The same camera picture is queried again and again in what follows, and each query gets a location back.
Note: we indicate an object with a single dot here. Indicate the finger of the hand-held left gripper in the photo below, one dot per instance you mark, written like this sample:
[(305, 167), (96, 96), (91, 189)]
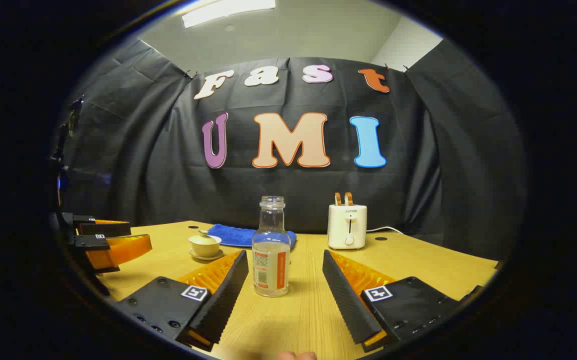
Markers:
[(108, 230), (118, 247)]

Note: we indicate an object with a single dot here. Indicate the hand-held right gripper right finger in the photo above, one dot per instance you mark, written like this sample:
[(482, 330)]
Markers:
[(343, 295)]

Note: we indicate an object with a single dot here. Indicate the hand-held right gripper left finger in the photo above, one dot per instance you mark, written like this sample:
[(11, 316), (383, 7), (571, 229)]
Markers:
[(228, 295)]

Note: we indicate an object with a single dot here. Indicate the beige teacup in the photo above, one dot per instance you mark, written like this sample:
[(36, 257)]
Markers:
[(205, 249)]

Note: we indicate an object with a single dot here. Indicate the clear glass water bottle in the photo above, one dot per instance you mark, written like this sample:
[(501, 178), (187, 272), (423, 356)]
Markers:
[(271, 260)]

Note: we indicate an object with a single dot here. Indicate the beige saucer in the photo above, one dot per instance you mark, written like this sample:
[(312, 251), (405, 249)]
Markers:
[(216, 257)]

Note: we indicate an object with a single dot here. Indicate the blue towel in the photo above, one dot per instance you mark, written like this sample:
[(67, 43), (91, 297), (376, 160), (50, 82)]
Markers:
[(233, 235)]

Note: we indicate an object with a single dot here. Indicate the white toaster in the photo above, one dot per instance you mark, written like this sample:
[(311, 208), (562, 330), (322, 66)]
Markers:
[(347, 225)]

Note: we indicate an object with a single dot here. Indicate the toast slice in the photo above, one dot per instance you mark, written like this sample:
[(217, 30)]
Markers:
[(338, 199), (348, 199)]

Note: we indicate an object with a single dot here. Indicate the black backdrop cloth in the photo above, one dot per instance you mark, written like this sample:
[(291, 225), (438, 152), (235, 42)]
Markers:
[(293, 190)]

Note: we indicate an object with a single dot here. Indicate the ceiling light panel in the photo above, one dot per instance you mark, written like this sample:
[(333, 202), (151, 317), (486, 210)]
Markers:
[(228, 11)]

